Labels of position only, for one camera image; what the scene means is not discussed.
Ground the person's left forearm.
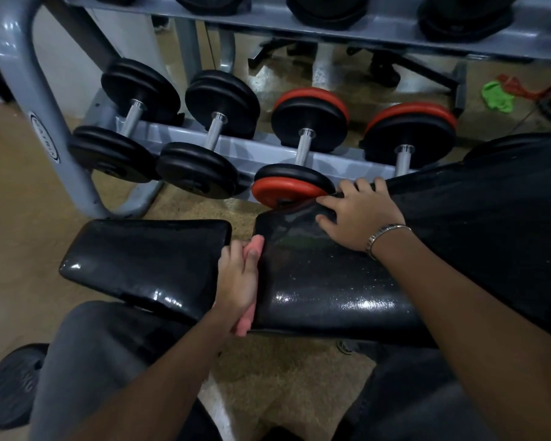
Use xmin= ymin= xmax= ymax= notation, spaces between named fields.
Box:
xmin=68 ymin=300 xmax=240 ymax=441

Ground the person's leg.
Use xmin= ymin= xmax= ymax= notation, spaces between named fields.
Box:
xmin=333 ymin=340 xmax=503 ymax=441
xmin=28 ymin=300 xmax=223 ymax=441

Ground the black chair base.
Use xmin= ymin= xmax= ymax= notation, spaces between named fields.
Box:
xmin=247 ymin=38 xmax=469 ymax=116

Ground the person's right forearm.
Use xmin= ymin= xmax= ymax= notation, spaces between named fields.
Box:
xmin=371 ymin=227 xmax=551 ymax=441

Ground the green cloth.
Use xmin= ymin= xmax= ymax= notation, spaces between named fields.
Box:
xmin=481 ymin=81 xmax=515 ymax=113

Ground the person's right leg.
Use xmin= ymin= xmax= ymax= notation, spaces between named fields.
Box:
xmin=333 ymin=340 xmax=503 ymax=441

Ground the red strap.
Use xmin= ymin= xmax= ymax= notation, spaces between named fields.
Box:
xmin=496 ymin=73 xmax=551 ymax=104

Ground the person's right hand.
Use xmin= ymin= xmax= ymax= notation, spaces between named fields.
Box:
xmin=315 ymin=177 xmax=407 ymax=254

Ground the red and black dumbbell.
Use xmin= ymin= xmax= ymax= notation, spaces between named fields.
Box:
xmin=358 ymin=102 xmax=458 ymax=179
xmin=251 ymin=86 xmax=350 ymax=210

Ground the grey dumbbell rack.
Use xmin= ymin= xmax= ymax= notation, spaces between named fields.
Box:
xmin=0 ymin=0 xmax=551 ymax=221

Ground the person's left hand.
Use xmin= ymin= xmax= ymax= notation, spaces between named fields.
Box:
xmin=212 ymin=240 xmax=261 ymax=335

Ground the pink cleaning cloth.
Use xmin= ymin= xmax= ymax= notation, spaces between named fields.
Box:
xmin=232 ymin=234 xmax=266 ymax=338

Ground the black bench back pad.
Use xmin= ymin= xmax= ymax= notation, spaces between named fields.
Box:
xmin=252 ymin=132 xmax=551 ymax=349

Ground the silver wrist bracelet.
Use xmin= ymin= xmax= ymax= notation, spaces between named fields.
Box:
xmin=365 ymin=223 xmax=413 ymax=261

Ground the black bench seat pad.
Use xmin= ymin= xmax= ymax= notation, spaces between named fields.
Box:
xmin=58 ymin=218 xmax=233 ymax=325

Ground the person's left leg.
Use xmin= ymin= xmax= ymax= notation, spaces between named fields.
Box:
xmin=28 ymin=300 xmax=223 ymax=441

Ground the black weight plate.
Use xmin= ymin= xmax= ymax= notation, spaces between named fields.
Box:
xmin=0 ymin=343 xmax=51 ymax=431

